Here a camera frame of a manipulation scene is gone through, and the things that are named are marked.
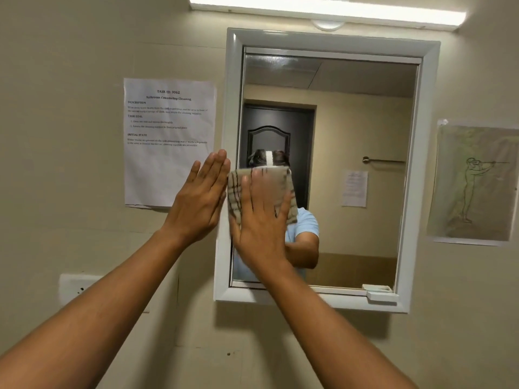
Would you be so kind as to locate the round white ceiling lamp base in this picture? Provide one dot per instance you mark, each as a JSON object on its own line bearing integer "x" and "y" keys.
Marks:
{"x": 327, "y": 25}

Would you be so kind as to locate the person's left little finger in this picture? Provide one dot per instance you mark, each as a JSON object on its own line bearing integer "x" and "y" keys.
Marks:
{"x": 194, "y": 176}

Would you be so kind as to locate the white printed paper sheet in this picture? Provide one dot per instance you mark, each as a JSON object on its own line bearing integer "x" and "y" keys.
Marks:
{"x": 170, "y": 170}

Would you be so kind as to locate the person's right hand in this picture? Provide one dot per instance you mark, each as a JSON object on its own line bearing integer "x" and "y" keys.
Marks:
{"x": 259, "y": 234}

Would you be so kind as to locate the person's right little finger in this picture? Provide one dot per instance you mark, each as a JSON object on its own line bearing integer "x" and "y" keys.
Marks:
{"x": 284, "y": 208}

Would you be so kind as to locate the white wall switch plate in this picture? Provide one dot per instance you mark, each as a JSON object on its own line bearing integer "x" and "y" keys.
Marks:
{"x": 72, "y": 285}

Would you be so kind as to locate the person's left hand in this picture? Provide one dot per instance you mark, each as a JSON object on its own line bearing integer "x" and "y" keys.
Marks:
{"x": 196, "y": 206}

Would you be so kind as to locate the person's right forearm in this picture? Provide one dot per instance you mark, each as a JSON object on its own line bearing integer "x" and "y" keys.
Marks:
{"x": 324, "y": 332}

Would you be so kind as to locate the white mirror frame latch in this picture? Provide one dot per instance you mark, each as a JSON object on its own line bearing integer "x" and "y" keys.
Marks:
{"x": 382, "y": 296}

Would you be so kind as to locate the beige striped cleaning cloth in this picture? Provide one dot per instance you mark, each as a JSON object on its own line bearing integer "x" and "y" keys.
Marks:
{"x": 234, "y": 190}

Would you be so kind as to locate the white tube light fixture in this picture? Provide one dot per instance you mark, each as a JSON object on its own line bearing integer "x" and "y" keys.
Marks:
{"x": 324, "y": 8}

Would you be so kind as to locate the person's left forearm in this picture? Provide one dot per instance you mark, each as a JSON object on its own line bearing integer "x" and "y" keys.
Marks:
{"x": 101, "y": 315}

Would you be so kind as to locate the person's left middle finger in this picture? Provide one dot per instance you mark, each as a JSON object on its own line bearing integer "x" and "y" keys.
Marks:
{"x": 218, "y": 168}

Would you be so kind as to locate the person's right thumb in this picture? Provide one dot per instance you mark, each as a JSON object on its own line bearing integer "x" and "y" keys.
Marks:
{"x": 232, "y": 230}

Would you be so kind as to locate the line drawing paper poster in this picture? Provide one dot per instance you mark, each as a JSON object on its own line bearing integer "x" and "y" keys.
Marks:
{"x": 474, "y": 190}

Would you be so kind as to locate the white framed wall mirror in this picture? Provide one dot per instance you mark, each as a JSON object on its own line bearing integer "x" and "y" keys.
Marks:
{"x": 357, "y": 117}

